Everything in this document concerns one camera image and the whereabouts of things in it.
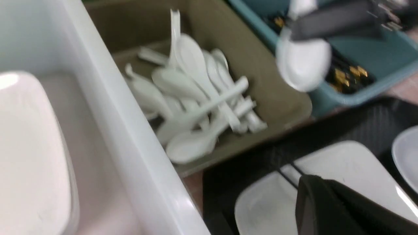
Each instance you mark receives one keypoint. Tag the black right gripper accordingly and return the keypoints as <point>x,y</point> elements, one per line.
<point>355,18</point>

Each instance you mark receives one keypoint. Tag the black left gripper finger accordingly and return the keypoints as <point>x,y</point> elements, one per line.
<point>327,207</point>

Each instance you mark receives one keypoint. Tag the white square rice plate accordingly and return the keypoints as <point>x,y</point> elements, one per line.
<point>267,207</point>

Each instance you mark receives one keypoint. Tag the white ceramic soup spoon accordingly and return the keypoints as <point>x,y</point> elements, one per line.
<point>302,65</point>

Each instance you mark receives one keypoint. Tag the small white square bowl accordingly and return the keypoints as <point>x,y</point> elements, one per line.
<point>405,156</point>

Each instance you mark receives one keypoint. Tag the top stacked white plate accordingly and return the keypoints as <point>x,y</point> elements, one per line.
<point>38,190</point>

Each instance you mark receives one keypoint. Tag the blue plastic bin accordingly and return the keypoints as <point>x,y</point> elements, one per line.
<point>391,60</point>

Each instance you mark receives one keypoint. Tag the black chopsticks pile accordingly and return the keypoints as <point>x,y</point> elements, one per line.
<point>343,75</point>

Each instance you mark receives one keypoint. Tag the black plastic serving tray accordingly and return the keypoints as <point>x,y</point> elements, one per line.
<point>374,124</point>

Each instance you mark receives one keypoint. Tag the upright white spoon in bin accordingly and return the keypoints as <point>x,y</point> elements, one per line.
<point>191,60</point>

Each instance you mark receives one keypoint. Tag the long white spoon in bin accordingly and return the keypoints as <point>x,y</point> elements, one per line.
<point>186,121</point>

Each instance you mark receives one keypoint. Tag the large white plastic tub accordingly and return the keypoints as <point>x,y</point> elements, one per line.
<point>126,184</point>

